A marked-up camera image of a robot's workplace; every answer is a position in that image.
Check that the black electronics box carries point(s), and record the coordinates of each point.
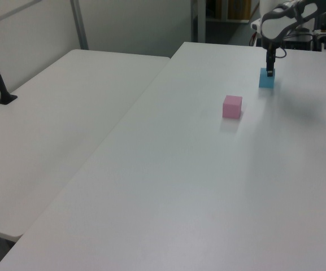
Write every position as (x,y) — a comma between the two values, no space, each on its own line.
(301,41)

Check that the blue cube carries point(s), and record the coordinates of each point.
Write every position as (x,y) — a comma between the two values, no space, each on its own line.
(265,81)

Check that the grey device with black knob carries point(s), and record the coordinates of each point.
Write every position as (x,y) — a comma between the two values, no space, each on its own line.
(324,31)

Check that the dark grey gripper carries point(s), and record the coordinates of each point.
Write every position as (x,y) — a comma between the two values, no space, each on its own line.
(271,44)

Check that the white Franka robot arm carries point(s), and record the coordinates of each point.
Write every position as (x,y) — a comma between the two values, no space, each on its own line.
(275,25)

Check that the wooden shelf with books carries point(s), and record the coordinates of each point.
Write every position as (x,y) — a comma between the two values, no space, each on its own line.
(230,9)

